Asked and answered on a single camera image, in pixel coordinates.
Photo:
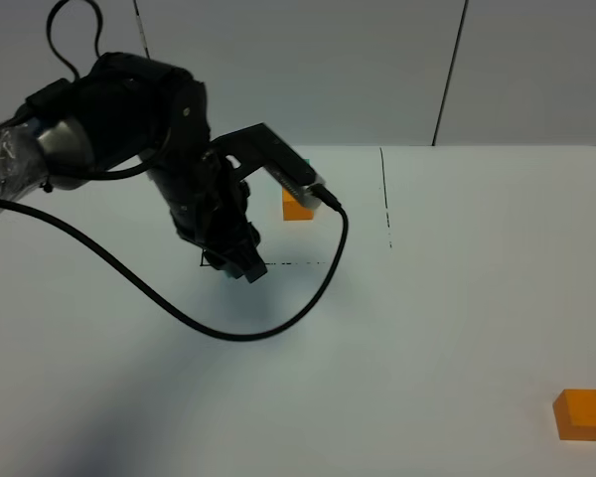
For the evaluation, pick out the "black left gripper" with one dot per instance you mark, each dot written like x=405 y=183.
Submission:
x=208 y=208

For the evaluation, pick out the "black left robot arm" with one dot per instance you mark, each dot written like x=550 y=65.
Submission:
x=74 y=132

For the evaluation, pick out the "orange template block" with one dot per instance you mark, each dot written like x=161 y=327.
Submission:
x=292 y=211

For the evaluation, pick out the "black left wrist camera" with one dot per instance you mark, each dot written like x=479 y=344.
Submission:
x=259 y=147

